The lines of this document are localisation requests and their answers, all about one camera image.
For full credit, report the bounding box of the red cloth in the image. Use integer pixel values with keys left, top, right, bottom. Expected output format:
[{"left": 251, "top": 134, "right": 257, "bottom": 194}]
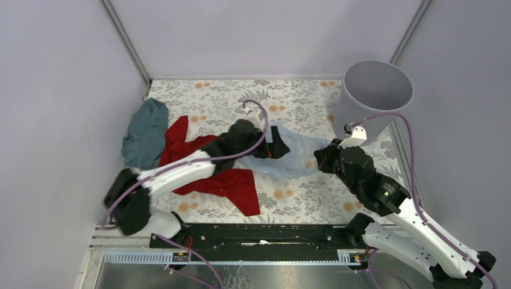
[{"left": 159, "top": 116, "right": 260, "bottom": 217}]

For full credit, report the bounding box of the white slotted cable duct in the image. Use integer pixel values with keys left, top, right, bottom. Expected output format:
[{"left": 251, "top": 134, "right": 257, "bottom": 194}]
[{"left": 102, "top": 249, "right": 366, "bottom": 267}]

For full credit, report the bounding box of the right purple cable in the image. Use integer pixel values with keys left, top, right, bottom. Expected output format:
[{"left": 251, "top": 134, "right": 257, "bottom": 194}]
[{"left": 343, "top": 111, "right": 499, "bottom": 289}]

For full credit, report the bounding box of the teal grey cloth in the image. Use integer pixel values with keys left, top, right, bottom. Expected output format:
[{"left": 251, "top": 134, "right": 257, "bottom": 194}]
[{"left": 121, "top": 98, "right": 169, "bottom": 170}]

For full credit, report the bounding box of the grey plastic trash bin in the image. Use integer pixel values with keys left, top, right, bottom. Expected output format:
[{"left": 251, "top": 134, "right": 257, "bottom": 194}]
[{"left": 332, "top": 61, "right": 414, "bottom": 138}]

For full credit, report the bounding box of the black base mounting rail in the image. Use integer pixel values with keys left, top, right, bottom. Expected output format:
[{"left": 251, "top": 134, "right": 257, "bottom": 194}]
[{"left": 149, "top": 223, "right": 368, "bottom": 262}]

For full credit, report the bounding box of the light blue plastic trash bag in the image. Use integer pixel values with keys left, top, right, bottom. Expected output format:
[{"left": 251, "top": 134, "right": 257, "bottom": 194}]
[{"left": 239, "top": 122, "right": 329, "bottom": 181}]

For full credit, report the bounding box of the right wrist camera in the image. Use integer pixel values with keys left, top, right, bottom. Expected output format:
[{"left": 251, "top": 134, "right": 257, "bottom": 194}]
[{"left": 340, "top": 124, "right": 367, "bottom": 149}]

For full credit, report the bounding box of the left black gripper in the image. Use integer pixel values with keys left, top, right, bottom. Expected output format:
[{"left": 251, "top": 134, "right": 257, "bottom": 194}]
[{"left": 235, "top": 125, "right": 289, "bottom": 159}]

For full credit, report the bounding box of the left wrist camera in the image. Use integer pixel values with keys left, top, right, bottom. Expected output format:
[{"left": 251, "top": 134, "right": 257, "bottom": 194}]
[{"left": 243, "top": 107, "right": 265, "bottom": 129}]

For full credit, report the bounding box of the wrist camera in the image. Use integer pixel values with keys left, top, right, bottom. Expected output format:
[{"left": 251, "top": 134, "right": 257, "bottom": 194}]
[
  {"left": 243, "top": 107, "right": 265, "bottom": 129},
  {"left": 340, "top": 124, "right": 367, "bottom": 149}
]

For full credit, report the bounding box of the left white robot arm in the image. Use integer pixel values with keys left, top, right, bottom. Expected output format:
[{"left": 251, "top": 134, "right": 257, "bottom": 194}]
[{"left": 104, "top": 119, "right": 290, "bottom": 247}]

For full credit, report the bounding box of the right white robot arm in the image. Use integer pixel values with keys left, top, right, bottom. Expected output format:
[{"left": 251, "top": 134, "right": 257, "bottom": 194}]
[{"left": 314, "top": 139, "right": 498, "bottom": 288}]

